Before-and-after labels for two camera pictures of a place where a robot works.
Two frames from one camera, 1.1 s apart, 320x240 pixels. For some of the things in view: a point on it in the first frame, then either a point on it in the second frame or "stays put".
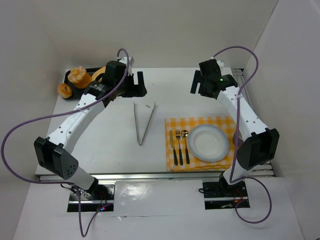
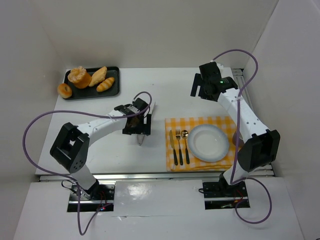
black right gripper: [196, 81] stays put
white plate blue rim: [208, 142] stays put
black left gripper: [135, 91] → [139, 131]
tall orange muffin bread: [80, 77] stays put
